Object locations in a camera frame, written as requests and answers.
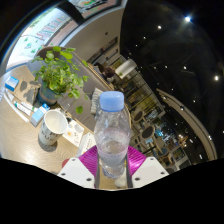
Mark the colourful window poster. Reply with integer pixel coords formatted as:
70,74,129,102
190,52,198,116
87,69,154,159
68,0,121,18

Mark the potted green leafy plant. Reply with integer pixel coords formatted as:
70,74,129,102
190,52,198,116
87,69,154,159
31,45,91,115

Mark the small blue white box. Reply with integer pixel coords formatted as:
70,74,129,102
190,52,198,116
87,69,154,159
4,75,20,92

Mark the blue white small carton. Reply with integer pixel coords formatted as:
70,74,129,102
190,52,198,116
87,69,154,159
30,103,51,128

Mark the white printed menu booklet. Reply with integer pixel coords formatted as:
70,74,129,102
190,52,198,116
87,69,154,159
62,119,98,158

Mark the group of dining chairs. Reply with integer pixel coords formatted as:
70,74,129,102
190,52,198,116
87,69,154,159
129,106,188,168

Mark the person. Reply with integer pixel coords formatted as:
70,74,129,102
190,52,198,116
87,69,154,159
96,62,117,81

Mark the clear water bottle blue cap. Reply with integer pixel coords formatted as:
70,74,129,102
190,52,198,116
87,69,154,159
93,90,132,180

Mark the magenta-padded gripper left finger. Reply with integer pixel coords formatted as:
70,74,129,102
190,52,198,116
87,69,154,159
57,145,101,190

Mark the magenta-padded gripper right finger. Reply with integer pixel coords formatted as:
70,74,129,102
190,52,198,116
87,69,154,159
125,145,170,190

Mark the white tube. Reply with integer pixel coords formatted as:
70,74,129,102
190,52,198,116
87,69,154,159
13,100,39,116

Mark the brown cardboard mat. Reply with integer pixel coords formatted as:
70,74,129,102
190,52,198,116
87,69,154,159
18,79,41,104

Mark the white printed paper cup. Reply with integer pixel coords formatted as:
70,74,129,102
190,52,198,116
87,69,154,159
37,109,69,146

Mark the group of ceiling lights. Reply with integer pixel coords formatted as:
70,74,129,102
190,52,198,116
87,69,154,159
146,14,221,141

